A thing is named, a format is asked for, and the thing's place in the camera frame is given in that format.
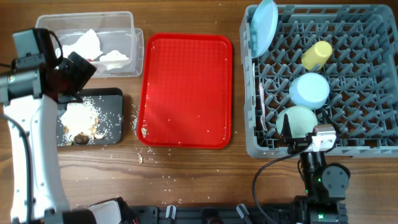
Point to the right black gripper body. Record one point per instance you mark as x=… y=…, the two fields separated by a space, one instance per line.
x=293 y=145

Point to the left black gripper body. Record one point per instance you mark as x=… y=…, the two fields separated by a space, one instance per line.
x=75 y=76

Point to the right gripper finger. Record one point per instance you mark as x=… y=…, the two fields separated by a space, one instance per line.
x=326 y=118
x=286 y=130

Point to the green bowl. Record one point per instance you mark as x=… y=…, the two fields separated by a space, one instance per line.
x=301 y=120

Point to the light blue bowl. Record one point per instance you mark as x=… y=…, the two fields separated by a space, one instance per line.
x=310 y=90

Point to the large white napkin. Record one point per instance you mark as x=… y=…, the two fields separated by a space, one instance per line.
x=87 y=46

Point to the white plastic fork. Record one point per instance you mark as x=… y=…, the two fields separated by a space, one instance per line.
x=263 y=107

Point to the small white napkin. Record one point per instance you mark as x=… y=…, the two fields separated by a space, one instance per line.
x=114 y=59

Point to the yellow cup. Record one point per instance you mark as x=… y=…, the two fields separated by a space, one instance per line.
x=317 y=55

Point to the light blue plate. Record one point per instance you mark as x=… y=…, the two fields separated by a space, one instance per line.
x=263 y=27

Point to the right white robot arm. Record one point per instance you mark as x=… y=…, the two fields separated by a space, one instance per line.
x=325 y=183

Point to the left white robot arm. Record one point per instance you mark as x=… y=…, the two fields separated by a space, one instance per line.
x=30 y=93

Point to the clear plastic waste bin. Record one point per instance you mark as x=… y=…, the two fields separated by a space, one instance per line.
x=115 y=31

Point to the grey dishwasher rack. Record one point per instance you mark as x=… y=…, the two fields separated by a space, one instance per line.
x=361 y=72

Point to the black rectangular tray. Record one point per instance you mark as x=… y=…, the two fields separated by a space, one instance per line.
x=110 y=104

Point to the food crumb on table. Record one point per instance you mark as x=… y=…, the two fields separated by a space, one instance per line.
x=140 y=158

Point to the red serving tray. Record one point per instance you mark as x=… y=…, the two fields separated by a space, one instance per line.
x=186 y=94

